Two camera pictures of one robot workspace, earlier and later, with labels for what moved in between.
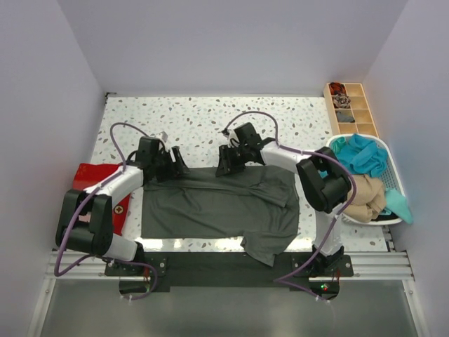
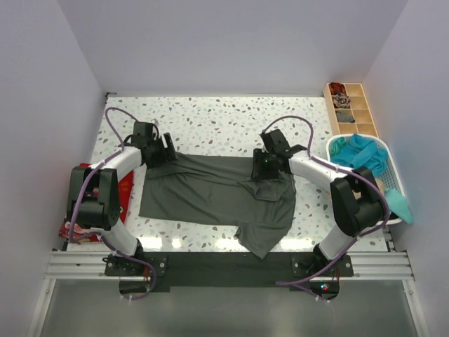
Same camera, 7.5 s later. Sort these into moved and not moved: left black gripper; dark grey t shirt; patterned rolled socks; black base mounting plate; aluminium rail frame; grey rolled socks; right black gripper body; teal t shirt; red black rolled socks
Moved: left black gripper; dark grey t shirt; right black gripper body
Not moved: aluminium rail frame; teal t shirt; black base mounting plate; red black rolled socks; grey rolled socks; patterned rolled socks
